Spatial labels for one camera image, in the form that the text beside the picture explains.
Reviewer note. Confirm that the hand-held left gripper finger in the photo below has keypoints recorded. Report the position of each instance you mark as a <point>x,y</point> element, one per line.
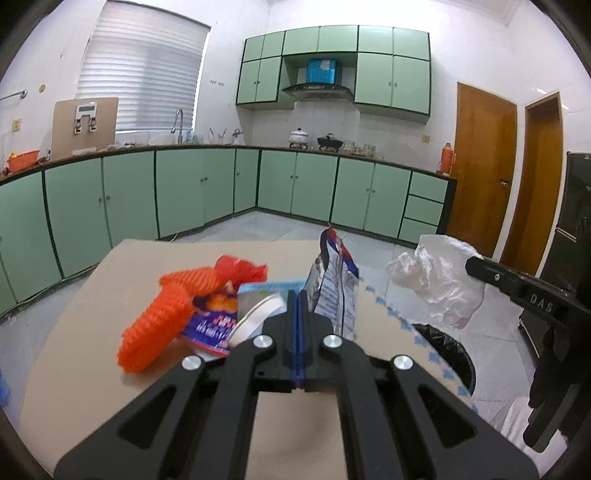
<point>301,337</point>
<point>295,337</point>

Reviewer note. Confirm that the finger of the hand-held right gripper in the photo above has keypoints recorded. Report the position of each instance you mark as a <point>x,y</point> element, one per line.
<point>508,281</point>

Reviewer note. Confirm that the white plastic bag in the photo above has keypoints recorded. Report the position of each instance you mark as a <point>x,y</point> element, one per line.
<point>443,272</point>

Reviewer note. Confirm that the black lined trash bin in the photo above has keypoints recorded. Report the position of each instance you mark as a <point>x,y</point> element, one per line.
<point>448,350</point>

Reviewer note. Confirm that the red plastic bag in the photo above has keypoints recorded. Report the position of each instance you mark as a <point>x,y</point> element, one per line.
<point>235,267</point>

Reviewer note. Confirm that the orange foam fruit net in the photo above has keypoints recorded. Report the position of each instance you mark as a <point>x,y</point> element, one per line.
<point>194,279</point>
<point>152,327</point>

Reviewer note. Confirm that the silver blue snack packet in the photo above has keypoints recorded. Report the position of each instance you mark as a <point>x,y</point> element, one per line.
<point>337,286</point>

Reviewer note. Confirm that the black refrigerator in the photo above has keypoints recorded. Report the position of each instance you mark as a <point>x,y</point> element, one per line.
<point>572,221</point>

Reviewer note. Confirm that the wooden door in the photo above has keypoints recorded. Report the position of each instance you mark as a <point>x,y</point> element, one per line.
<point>535,184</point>
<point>480,166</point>

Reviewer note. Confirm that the orange thermos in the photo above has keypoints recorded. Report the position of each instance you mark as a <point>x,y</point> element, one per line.
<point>446,159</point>

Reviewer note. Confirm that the green lower cabinets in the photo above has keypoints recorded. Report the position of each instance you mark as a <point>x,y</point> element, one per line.
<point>184,184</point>

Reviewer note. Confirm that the green cabinets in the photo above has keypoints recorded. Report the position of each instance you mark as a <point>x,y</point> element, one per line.
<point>392,74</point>
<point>184,184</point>

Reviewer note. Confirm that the black wok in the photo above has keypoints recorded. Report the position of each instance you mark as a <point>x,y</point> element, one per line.
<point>330,142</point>

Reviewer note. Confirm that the row of glass jars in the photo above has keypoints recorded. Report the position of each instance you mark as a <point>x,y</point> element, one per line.
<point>360,148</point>

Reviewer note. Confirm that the white pot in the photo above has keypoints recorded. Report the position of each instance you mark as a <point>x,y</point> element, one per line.
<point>298,137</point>

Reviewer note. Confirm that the small metal kettle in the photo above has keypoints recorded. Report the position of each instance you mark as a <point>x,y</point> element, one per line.
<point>236,136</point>

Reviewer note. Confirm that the utensil holder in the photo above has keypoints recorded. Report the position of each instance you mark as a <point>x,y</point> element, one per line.
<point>218,136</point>

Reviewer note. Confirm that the green upper cabinets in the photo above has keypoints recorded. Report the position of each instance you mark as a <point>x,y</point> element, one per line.
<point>392,74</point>

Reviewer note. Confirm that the metal faucet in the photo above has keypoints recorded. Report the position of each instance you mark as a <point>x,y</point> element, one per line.
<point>178,120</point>

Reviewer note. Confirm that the range hood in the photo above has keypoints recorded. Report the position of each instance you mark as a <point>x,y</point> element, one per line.
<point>318,90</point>

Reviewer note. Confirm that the blue box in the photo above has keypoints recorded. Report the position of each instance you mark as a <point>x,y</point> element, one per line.
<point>323,70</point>

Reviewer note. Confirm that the cardboard panel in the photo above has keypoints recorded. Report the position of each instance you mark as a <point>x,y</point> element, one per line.
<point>62,134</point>

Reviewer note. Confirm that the white window blind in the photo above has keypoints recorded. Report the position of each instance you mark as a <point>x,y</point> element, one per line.
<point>138,69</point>

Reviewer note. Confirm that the orange basin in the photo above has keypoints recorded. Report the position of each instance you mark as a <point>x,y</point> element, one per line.
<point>23,161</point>

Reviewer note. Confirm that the metal towel rail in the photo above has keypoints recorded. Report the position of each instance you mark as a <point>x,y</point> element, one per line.
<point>14,95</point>

